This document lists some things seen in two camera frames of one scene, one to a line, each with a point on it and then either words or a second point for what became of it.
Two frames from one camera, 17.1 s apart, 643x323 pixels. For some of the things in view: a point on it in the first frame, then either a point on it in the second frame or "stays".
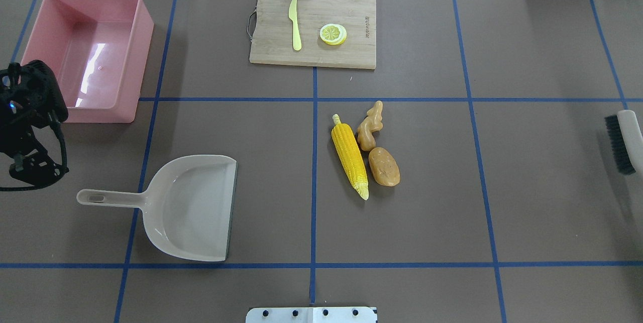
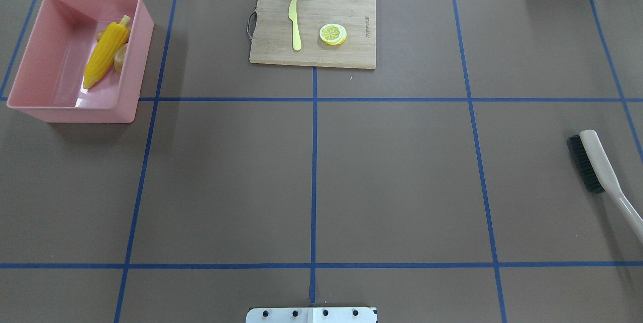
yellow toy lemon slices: x=333 y=34 stays
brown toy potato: x=384 y=167 to x=119 y=58
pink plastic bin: x=99 y=46 stays
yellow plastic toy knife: x=292 y=13 stays
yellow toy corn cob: x=348 y=150 to x=109 y=46
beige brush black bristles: x=627 y=141 to x=587 y=151
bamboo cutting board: x=314 y=28 stays
